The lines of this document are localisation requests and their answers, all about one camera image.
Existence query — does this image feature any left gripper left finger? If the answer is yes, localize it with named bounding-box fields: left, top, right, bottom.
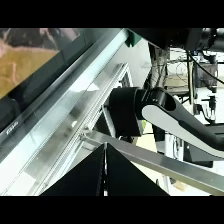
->
left=40, top=142, right=108, bottom=197

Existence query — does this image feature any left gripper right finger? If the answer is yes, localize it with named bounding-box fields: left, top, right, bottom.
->
left=105, top=142, right=170, bottom=197

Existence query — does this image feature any silver frame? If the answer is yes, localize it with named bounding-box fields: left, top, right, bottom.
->
left=0, top=27, right=224, bottom=197

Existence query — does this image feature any black cable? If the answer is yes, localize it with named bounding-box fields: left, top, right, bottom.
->
left=185, top=49, right=224, bottom=86

